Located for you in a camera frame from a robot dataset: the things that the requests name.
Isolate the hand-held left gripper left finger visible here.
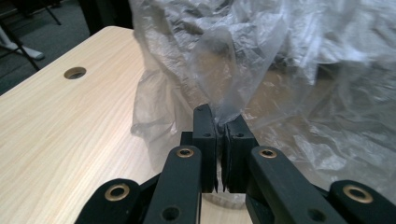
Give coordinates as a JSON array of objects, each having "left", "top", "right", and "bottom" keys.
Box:
[{"left": 180, "top": 104, "right": 218, "bottom": 194}]

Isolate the clear plastic bag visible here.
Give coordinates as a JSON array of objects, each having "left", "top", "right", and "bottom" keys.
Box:
[{"left": 129, "top": 0, "right": 396, "bottom": 209}]

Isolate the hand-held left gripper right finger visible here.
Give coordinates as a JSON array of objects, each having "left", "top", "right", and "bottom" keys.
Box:
[{"left": 221, "top": 114, "right": 260, "bottom": 194}]

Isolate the black metal stand leg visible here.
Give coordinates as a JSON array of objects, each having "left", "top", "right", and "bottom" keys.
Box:
[
  {"left": 0, "top": 20, "right": 41, "bottom": 72},
  {"left": 43, "top": 4, "right": 63, "bottom": 26}
]

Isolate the white shoe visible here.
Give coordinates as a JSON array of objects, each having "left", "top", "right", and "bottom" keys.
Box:
[{"left": 0, "top": 26, "right": 45, "bottom": 61}]

